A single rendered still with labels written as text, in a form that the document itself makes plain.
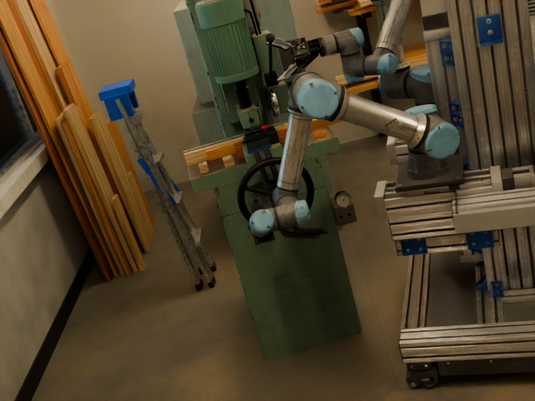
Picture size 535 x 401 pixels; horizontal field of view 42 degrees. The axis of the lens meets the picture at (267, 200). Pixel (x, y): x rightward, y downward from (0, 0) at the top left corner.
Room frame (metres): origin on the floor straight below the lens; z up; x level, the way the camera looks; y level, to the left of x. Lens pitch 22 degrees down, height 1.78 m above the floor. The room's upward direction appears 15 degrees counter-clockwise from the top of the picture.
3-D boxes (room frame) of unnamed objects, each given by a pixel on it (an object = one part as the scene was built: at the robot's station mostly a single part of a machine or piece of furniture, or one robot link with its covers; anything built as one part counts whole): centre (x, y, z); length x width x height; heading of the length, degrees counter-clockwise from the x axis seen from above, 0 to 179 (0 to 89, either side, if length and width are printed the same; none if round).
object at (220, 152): (2.72, -0.11, 0.92); 0.60 x 0.02 x 0.04; 93
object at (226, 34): (2.72, -0.02, 1.35); 0.18 x 0.18 x 0.31
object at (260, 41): (2.94, -0.16, 1.23); 0.09 x 0.08 x 0.15; 3
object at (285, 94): (2.91, -0.16, 1.02); 0.09 x 0.07 x 0.12; 93
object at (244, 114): (2.74, -0.02, 1.03); 0.14 x 0.07 x 0.09; 3
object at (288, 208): (2.07, -0.06, 0.86); 0.11 x 0.11 x 0.08; 2
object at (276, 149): (2.53, -0.03, 0.91); 0.15 x 0.14 x 0.09; 93
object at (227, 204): (2.84, -0.01, 0.76); 0.57 x 0.45 x 0.09; 3
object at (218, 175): (2.61, -0.03, 0.87); 0.61 x 0.30 x 0.06; 93
